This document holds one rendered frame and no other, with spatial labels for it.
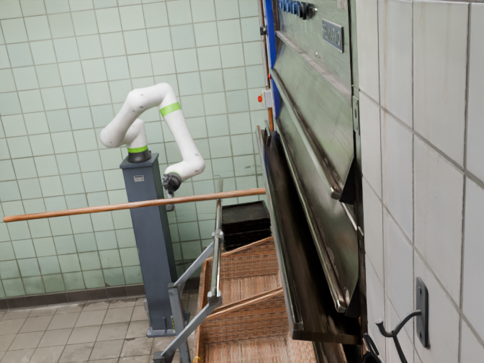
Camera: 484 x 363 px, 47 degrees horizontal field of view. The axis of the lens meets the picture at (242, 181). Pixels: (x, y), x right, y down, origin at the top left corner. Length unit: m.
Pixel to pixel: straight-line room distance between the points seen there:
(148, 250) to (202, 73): 1.21
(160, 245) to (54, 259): 1.09
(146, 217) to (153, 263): 0.32
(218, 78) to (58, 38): 1.07
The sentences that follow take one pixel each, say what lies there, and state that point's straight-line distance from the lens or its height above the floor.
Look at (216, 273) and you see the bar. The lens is 2.00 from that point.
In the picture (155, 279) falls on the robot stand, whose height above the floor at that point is 0.41.
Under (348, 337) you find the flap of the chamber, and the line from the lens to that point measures 1.25.
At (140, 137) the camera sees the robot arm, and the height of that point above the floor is 1.34.
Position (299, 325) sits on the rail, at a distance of 1.22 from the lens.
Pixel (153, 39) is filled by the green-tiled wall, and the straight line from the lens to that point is 3.74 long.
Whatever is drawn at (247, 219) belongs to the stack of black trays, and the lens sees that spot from 3.16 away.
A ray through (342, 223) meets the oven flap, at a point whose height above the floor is 1.56.
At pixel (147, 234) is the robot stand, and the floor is 0.73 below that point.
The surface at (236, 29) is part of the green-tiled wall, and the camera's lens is 3.71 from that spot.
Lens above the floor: 2.12
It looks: 19 degrees down
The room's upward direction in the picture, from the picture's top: 7 degrees counter-clockwise
